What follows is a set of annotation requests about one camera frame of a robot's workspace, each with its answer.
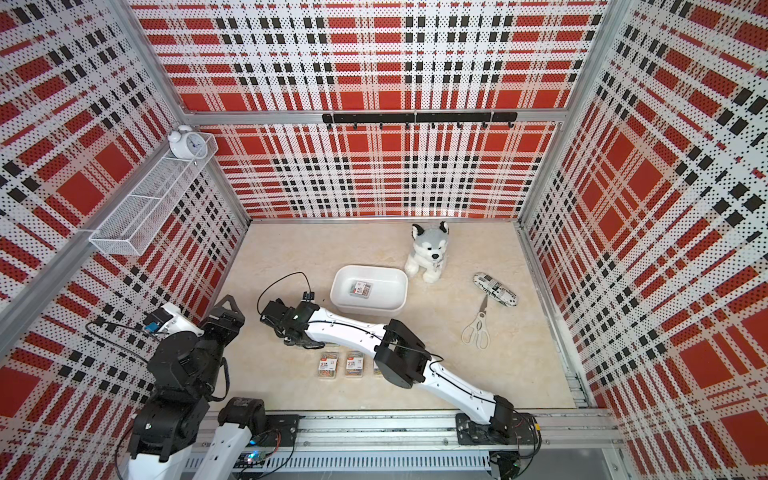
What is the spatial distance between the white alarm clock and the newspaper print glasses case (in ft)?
3.10

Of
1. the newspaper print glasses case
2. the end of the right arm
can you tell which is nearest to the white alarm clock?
the end of the right arm

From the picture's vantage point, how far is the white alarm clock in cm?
81

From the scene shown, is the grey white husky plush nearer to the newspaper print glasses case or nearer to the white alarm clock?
the newspaper print glasses case

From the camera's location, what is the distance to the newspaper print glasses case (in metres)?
0.97

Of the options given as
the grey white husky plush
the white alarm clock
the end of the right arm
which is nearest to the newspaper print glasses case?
the grey white husky plush
